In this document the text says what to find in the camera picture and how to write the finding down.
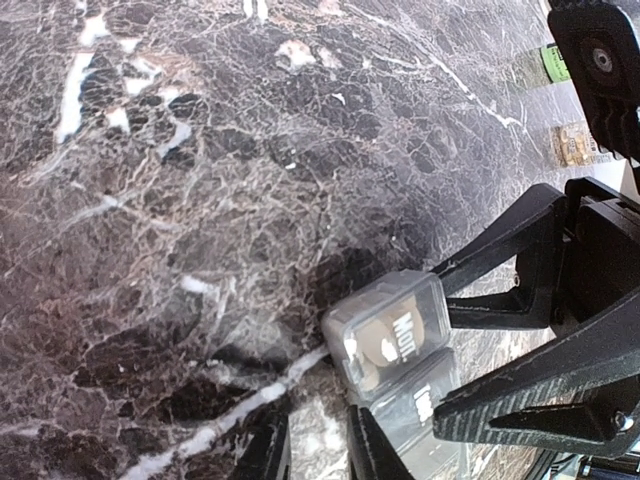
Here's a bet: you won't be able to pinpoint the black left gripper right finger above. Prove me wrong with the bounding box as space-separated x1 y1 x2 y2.
347 405 414 480

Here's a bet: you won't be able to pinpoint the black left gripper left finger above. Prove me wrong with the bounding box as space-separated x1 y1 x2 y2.
230 413 291 480

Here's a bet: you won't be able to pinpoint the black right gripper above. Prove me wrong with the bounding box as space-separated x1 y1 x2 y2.
433 177 639 458

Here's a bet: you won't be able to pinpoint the grey weekly pill organizer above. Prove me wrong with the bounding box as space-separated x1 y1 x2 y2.
321 270 466 479

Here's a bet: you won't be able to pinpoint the green pill bottle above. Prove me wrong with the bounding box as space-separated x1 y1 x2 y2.
538 43 571 84

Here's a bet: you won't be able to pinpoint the beige pills in organizer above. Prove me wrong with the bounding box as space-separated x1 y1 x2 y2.
344 295 425 392

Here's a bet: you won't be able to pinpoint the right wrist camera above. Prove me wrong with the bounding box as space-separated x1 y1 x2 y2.
547 1 639 162

